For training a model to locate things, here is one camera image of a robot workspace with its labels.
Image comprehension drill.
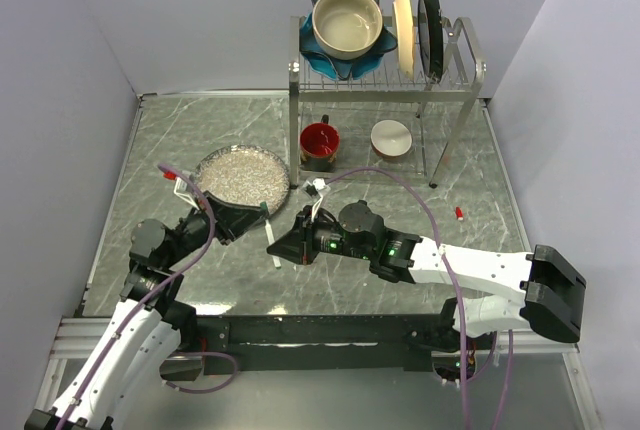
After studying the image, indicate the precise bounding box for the small white bowl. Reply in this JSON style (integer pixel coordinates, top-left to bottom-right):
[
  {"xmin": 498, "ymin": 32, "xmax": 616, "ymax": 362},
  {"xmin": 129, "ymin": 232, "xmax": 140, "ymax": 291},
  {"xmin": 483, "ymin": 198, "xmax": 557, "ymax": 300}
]
[{"xmin": 370, "ymin": 120, "xmax": 413, "ymax": 160}]

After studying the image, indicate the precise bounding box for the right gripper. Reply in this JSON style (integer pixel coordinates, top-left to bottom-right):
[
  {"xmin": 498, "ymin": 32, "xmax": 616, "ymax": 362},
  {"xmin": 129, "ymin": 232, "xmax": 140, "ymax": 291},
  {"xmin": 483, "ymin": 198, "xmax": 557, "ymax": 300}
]
[{"xmin": 268, "ymin": 205, "xmax": 373, "ymax": 265}]

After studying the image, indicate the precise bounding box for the red and black mug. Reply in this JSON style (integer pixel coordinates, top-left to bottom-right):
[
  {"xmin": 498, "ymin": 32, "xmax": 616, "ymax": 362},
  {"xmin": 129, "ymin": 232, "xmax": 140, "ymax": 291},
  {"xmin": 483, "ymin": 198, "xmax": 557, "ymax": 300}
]
[{"xmin": 299, "ymin": 115, "xmax": 341, "ymax": 172}]

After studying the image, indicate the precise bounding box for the beige ceramic bowl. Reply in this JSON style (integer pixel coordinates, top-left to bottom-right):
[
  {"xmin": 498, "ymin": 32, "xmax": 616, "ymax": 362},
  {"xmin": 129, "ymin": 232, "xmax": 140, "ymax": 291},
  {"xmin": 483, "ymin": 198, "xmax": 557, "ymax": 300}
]
[{"xmin": 311, "ymin": 0, "xmax": 384, "ymax": 60}]

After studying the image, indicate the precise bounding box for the steel dish rack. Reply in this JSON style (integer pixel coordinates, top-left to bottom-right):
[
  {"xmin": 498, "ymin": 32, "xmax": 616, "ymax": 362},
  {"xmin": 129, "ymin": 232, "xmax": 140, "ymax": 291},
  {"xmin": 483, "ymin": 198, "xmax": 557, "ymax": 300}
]
[{"xmin": 288, "ymin": 17, "xmax": 487, "ymax": 188}]

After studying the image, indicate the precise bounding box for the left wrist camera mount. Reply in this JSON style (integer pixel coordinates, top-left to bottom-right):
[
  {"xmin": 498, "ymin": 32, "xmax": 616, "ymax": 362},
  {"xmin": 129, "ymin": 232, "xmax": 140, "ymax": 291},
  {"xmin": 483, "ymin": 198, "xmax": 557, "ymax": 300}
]
[{"xmin": 163, "ymin": 171, "xmax": 199, "ymax": 209}]

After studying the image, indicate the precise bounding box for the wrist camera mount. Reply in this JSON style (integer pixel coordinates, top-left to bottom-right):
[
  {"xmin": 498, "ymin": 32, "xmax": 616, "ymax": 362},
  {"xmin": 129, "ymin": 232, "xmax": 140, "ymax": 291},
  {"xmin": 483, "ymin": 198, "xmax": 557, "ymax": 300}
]
[
  {"xmin": 163, "ymin": 171, "xmax": 199, "ymax": 209},
  {"xmin": 302, "ymin": 177, "xmax": 331, "ymax": 224}
]

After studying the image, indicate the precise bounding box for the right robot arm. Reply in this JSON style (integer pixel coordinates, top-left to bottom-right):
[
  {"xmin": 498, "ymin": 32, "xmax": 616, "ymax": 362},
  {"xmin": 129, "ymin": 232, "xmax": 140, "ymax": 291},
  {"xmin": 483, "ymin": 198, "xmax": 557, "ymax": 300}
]
[{"xmin": 267, "ymin": 200, "xmax": 587, "ymax": 348}]

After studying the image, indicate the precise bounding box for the white pen green tip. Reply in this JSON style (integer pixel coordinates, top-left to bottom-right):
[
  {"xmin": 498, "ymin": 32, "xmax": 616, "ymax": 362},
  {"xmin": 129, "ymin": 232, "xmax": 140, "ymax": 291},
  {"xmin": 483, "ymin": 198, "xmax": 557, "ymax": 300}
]
[{"xmin": 265, "ymin": 219, "xmax": 282, "ymax": 269}]

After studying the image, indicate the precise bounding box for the green pen cap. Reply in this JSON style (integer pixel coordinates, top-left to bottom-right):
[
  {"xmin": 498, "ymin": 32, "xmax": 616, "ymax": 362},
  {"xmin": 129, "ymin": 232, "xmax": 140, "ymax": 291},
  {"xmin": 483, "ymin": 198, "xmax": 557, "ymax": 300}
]
[{"xmin": 260, "ymin": 201, "xmax": 270, "ymax": 218}]

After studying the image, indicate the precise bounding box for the black plate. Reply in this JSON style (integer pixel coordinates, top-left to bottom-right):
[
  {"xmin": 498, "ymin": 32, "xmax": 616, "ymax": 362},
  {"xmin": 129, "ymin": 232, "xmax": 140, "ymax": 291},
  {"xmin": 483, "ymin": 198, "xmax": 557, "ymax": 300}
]
[{"xmin": 417, "ymin": 0, "xmax": 444, "ymax": 83}]

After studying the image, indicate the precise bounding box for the speckled ceramic plate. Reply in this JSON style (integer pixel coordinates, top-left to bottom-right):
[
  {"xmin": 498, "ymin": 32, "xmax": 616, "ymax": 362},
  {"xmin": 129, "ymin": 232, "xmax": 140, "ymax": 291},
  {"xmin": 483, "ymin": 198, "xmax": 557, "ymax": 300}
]
[{"xmin": 193, "ymin": 144, "xmax": 290, "ymax": 214}]

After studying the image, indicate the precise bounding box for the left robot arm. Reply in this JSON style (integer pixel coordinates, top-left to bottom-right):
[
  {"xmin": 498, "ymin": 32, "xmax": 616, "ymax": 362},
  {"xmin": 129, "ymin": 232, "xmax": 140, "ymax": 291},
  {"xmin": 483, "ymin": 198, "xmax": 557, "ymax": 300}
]
[{"xmin": 24, "ymin": 193, "xmax": 269, "ymax": 429}]

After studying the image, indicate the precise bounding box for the blue flower-shaped bowl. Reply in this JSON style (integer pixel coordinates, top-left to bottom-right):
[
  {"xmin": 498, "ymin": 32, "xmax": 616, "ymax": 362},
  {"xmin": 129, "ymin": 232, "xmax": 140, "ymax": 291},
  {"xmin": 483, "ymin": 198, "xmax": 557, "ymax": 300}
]
[{"xmin": 299, "ymin": 0, "xmax": 397, "ymax": 81}]

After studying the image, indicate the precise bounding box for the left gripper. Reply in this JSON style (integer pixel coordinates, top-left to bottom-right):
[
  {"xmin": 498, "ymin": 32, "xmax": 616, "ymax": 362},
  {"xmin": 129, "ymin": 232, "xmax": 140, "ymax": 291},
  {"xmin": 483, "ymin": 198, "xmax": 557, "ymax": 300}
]
[{"xmin": 163, "ymin": 189, "xmax": 267, "ymax": 267}]

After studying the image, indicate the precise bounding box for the cream plate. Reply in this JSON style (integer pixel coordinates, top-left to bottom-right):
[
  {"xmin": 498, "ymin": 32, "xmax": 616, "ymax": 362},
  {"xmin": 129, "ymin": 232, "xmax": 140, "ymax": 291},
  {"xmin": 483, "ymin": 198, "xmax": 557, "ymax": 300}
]
[{"xmin": 392, "ymin": 0, "xmax": 415, "ymax": 81}]

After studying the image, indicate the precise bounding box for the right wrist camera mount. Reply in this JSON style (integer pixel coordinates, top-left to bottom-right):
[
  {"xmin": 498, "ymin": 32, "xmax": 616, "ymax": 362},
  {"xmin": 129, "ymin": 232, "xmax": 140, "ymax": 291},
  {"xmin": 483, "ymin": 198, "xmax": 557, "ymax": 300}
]
[{"xmin": 302, "ymin": 177, "xmax": 331, "ymax": 224}]

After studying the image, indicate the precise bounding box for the black base bar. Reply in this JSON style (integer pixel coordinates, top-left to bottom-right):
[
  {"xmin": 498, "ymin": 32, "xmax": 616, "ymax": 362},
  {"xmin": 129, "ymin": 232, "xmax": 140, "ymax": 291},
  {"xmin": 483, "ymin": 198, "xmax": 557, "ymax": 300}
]
[{"xmin": 198, "ymin": 314, "xmax": 460, "ymax": 372}]

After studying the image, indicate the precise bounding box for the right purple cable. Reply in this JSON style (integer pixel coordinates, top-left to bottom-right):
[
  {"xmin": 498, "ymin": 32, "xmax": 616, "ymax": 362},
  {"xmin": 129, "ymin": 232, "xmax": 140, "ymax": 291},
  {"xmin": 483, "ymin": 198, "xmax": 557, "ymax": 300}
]
[{"xmin": 319, "ymin": 166, "xmax": 516, "ymax": 430}]

